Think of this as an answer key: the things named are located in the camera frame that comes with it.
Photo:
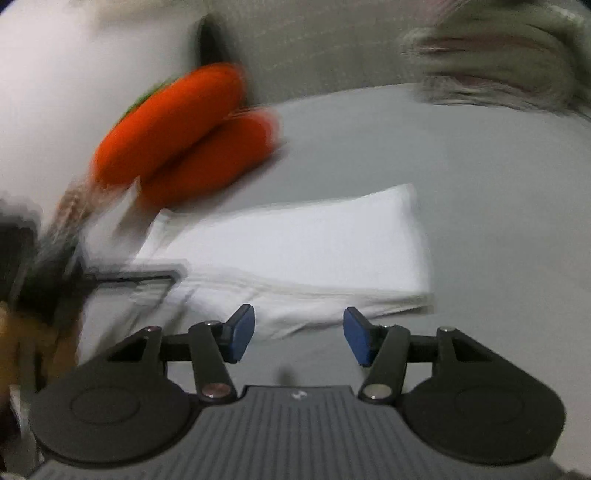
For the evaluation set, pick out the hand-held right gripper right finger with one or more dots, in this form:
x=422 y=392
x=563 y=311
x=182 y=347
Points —
x=359 y=339

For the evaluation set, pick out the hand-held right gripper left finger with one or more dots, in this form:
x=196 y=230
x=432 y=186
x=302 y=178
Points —
x=241 y=337

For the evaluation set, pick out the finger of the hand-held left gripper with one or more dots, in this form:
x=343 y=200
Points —
x=134 y=278

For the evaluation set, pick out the white pants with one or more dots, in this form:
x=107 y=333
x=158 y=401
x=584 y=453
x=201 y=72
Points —
x=300 y=249

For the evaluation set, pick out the beige garment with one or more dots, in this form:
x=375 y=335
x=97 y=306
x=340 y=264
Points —
x=76 y=207

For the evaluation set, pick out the orange pumpkin plush pillow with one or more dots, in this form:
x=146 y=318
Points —
x=180 y=134

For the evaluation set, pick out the grey star-patterned pillow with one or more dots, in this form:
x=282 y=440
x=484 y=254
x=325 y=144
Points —
x=314 y=50

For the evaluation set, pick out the folded grey pink quilt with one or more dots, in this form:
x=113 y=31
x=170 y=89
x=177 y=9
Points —
x=503 y=60

